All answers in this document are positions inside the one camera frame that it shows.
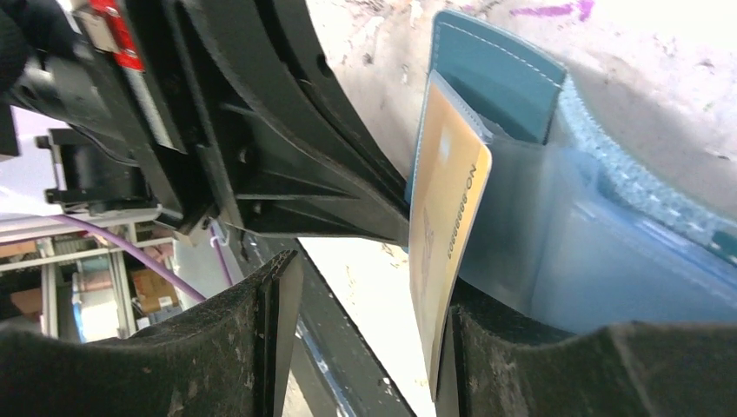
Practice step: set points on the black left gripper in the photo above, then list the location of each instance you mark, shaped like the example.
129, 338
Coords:
159, 123

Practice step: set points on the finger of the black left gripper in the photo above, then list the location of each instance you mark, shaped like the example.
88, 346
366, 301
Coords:
334, 75
284, 149

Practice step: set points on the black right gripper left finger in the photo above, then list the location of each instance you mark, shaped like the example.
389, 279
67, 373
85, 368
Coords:
227, 356

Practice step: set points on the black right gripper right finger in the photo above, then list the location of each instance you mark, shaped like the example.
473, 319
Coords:
497, 362

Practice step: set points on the blue leather card holder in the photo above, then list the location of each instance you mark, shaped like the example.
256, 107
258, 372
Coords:
571, 230

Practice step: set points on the gold card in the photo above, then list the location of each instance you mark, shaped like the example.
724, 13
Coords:
452, 167

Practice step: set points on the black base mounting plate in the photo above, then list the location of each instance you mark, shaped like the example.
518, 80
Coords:
333, 368

